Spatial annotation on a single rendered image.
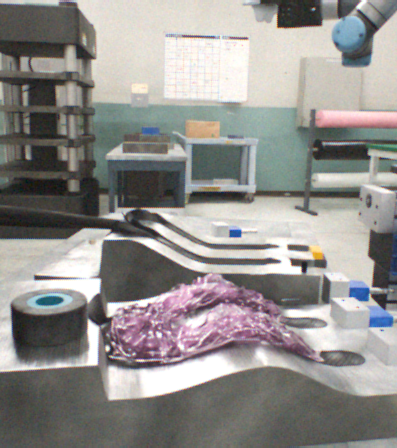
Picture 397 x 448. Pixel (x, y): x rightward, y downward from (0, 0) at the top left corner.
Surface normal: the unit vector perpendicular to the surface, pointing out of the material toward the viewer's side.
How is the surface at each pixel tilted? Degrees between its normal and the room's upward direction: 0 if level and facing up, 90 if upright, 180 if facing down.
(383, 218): 90
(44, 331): 90
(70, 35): 90
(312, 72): 90
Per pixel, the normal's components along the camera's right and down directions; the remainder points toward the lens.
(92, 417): 0.18, 0.21
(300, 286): -0.12, 0.20
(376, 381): 0.03, -0.98
